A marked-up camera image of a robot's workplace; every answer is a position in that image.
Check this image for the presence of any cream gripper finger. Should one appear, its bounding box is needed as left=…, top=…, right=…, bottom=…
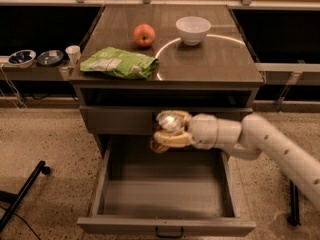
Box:
left=156, top=110, right=191, bottom=124
left=154, top=132, right=193, bottom=148

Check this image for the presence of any orange soda can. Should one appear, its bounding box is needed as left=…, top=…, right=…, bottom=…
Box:
left=150, top=121, right=186, bottom=153

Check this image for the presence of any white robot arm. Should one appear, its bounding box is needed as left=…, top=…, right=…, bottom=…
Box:
left=153, top=110, right=320, bottom=209

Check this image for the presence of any open bottom drawer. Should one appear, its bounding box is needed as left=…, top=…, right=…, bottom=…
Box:
left=78, top=135, right=256, bottom=239

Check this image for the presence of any grey drawer cabinet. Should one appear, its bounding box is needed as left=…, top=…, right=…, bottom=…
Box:
left=68, top=3, right=265, bottom=237

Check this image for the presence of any closed middle drawer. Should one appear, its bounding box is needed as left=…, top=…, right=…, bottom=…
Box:
left=80, top=105, right=252, bottom=135

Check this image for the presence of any green chip bag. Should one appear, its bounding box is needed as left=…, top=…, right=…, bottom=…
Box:
left=80, top=47, right=158, bottom=80

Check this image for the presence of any white bowl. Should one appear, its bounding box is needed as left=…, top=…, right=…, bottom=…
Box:
left=176, top=16, right=211, bottom=45

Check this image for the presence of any red apple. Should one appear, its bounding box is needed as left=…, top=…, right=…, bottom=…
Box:
left=133, top=24, right=155, bottom=48

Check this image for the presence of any black right stand leg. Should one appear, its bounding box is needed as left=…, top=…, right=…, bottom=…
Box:
left=287, top=182, right=301, bottom=226

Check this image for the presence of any black stand leg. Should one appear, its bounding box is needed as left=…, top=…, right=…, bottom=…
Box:
left=0, top=161, right=51, bottom=232
left=287, top=182, right=301, bottom=226

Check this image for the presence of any white paper cup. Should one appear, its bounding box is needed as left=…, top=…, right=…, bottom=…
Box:
left=65, top=45, right=81, bottom=65

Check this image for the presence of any dark blue bowl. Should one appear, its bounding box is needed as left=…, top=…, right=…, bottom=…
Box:
left=37, top=50, right=64, bottom=67

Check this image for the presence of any blue patterned bowl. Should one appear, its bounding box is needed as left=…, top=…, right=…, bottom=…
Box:
left=8, top=50, right=36, bottom=68

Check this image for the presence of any black left stand leg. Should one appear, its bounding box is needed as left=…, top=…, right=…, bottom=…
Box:
left=0, top=161, right=51, bottom=232

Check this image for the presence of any white cable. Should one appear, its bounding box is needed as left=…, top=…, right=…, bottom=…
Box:
left=0, top=63, right=28, bottom=109

